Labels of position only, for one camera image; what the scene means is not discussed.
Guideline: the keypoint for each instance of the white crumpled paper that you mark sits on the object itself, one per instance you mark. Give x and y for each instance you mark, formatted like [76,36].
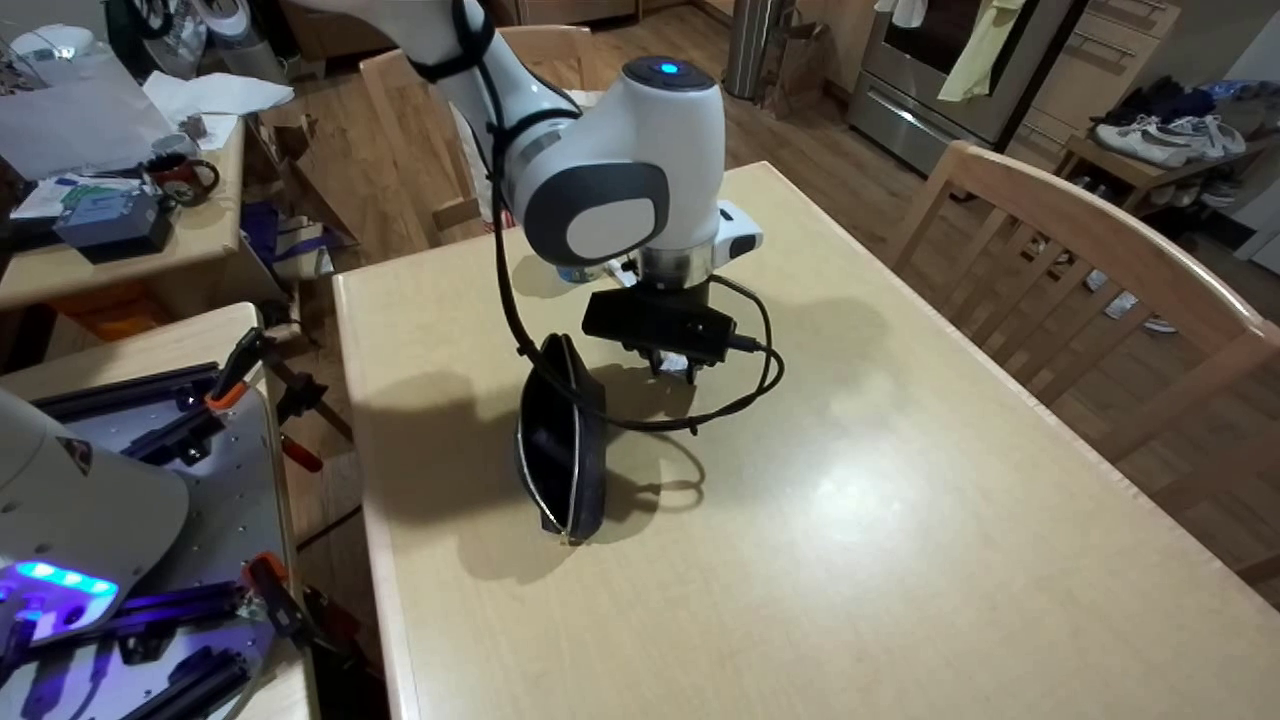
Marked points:
[214,99]

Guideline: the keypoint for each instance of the wooden desk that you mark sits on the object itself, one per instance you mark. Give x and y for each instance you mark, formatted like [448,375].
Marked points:
[207,240]

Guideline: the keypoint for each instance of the grey flat bag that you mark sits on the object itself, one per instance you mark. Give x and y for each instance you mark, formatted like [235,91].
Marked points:
[75,114]

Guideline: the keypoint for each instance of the light wooden cabinet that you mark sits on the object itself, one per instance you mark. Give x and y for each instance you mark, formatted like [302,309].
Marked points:
[1122,53]

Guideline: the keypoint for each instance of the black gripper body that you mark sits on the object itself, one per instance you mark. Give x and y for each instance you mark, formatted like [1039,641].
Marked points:
[634,275]

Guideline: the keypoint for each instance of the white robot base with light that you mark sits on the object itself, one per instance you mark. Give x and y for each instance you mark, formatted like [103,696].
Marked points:
[83,522]

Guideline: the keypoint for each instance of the white sneaker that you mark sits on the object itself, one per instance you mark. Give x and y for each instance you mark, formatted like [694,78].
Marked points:
[1205,134]
[1142,147]

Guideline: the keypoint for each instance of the small light wooden side table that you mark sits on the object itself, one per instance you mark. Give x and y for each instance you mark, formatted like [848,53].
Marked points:
[133,347]

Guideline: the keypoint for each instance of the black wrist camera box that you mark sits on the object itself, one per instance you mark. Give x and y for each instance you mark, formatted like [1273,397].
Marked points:
[653,323]

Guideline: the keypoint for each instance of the white hanging towel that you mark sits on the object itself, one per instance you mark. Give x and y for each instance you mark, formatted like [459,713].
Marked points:
[904,11]

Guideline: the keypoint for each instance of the wooden shoe rack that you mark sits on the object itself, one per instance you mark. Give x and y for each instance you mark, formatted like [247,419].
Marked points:
[1105,167]

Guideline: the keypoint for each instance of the stainless steel stove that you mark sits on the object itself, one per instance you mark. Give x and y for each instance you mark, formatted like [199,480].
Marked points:
[921,92]

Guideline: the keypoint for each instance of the black orange clamp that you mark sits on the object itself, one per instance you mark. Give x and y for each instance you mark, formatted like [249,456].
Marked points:
[273,587]
[241,365]

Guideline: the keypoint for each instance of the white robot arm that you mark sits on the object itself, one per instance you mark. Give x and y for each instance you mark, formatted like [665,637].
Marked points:
[601,147]

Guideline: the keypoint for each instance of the brown paper bag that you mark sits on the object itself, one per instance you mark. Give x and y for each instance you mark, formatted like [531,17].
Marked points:
[798,62]

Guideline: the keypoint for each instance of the blue box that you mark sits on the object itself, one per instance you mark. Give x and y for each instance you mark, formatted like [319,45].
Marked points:
[114,220]

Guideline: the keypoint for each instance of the dark grey shoe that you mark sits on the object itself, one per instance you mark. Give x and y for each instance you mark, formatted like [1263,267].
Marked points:
[1161,103]

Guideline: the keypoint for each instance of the yellow hanging towel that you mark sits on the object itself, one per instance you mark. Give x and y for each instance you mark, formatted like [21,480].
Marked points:
[984,45]

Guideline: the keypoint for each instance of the dark blue zip purse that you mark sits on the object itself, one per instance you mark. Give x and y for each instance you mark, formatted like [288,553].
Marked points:
[581,452]

